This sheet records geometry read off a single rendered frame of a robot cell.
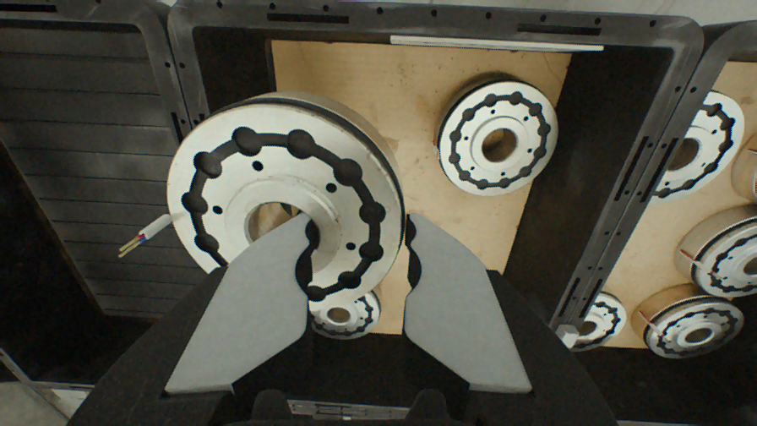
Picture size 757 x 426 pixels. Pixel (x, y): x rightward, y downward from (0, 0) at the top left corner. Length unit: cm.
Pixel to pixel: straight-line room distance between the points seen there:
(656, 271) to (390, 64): 40
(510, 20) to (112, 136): 38
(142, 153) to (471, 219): 37
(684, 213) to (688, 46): 25
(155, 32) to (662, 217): 48
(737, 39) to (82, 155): 54
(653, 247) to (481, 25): 35
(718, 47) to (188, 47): 30
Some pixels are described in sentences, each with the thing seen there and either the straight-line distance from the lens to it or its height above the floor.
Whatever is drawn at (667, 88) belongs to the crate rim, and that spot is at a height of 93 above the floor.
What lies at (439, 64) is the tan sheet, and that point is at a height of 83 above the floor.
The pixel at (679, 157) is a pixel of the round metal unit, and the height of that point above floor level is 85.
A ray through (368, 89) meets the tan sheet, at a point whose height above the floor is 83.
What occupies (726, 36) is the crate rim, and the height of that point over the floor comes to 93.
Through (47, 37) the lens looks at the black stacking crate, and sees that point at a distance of 42.
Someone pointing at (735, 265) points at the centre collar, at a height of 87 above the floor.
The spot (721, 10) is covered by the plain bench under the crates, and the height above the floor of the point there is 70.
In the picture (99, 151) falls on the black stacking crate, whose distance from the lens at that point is 43.
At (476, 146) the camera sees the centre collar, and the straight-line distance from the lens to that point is 27.
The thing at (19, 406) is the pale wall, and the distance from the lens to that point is 353.
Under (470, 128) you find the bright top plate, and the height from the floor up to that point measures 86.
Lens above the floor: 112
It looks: 61 degrees down
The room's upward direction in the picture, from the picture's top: 175 degrees counter-clockwise
